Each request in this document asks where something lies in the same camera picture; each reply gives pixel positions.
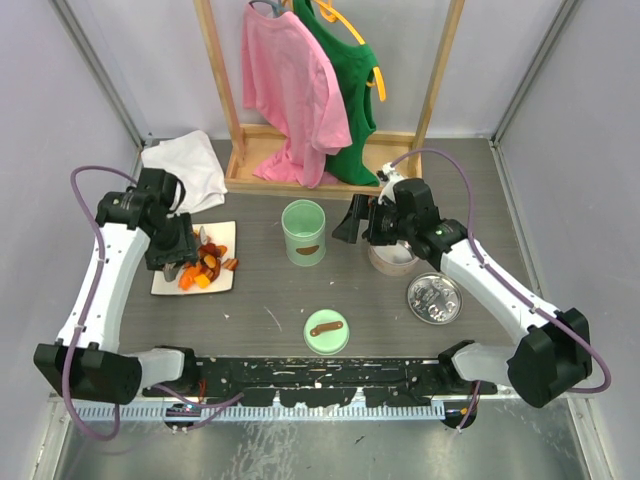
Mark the round silver tin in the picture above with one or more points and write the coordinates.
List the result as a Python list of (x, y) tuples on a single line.
[(393, 260)]

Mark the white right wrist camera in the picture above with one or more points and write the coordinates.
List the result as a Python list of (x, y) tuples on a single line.
[(389, 177)]

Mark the white square plate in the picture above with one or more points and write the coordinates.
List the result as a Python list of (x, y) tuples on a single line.
[(226, 233)]

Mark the pink t-shirt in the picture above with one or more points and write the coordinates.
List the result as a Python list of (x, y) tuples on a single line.
[(290, 81)]

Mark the metal serving tongs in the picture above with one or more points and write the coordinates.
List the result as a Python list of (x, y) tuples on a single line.
[(191, 256)]

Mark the silver embossed tin lid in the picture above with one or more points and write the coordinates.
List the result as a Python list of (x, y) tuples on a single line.
[(434, 298)]

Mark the mint green tin canister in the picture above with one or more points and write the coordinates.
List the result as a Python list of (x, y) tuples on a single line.
[(303, 222)]

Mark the orange salmon sushi piece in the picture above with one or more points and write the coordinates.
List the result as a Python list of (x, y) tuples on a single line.
[(187, 278)]

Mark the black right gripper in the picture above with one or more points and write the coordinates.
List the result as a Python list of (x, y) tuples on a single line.
[(347, 231)]

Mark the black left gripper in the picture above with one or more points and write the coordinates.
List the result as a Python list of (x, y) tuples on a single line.
[(184, 249)]

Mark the mint green canister lid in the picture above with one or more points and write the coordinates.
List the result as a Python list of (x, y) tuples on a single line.
[(326, 332)]

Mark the white cloth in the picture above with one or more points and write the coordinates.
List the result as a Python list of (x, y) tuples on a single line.
[(192, 159)]

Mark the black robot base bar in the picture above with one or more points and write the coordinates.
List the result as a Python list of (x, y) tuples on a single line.
[(322, 382)]

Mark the aluminium corner frame post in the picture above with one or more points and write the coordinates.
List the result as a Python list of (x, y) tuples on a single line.
[(560, 20)]

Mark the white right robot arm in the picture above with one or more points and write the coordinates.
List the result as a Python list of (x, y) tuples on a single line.
[(551, 351)]

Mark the green t-shirt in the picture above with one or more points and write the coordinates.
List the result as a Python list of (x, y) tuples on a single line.
[(353, 66)]

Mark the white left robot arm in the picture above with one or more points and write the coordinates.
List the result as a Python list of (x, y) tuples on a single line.
[(84, 362)]

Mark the white slotted cable duct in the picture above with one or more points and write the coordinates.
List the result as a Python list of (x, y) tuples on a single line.
[(166, 410)]

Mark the grey clothes hanger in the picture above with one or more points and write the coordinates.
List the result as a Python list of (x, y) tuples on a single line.
[(270, 8)]

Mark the left aluminium frame post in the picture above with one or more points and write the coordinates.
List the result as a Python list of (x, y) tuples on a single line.
[(81, 24)]

